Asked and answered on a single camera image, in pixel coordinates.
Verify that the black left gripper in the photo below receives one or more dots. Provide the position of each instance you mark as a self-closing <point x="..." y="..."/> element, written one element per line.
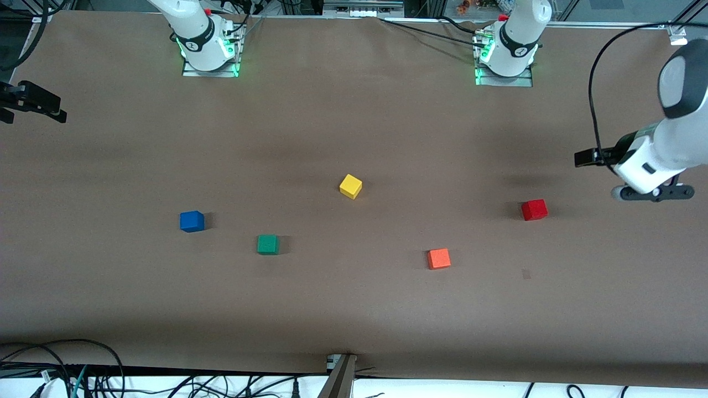
<point x="607" y="154"/>

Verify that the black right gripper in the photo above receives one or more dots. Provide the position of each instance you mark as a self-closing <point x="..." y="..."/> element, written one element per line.
<point x="16" y="95"/>

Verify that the red wooden cube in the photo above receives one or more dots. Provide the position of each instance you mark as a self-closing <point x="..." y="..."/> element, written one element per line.
<point x="534" y="210"/>

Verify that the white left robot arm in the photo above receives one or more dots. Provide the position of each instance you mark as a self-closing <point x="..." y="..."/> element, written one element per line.
<point x="680" y="138"/>

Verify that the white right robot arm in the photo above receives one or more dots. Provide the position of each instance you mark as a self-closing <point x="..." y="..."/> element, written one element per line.
<point x="193" y="33"/>

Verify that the orange wooden cube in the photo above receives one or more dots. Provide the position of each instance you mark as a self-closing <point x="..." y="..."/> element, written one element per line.
<point x="438" y="258"/>

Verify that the blue wooden cube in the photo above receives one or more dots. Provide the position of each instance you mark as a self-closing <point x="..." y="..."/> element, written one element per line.
<point x="191" y="221"/>

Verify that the yellow wooden cube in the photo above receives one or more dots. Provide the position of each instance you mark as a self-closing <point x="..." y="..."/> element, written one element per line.
<point x="350" y="186"/>

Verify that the white power strip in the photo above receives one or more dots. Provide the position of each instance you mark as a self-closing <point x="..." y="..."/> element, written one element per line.
<point x="362" y="8"/>

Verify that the brown paper table cover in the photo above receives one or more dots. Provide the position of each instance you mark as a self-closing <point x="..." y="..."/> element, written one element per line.
<point x="354" y="309"/>

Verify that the green wooden cube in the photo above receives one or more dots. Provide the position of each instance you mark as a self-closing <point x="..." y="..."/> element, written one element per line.
<point x="267" y="245"/>

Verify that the metal corner bracket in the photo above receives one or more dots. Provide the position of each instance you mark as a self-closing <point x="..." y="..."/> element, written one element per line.
<point x="677" y="34"/>
<point x="43" y="16"/>

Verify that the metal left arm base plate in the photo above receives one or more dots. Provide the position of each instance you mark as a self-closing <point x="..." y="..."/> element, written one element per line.
<point x="525" y="83"/>

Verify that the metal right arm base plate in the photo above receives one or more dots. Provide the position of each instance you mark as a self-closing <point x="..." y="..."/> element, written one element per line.
<point x="191" y="73"/>

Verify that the aluminium profile post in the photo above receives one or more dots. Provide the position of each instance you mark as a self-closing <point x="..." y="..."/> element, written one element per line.
<point x="338" y="378"/>

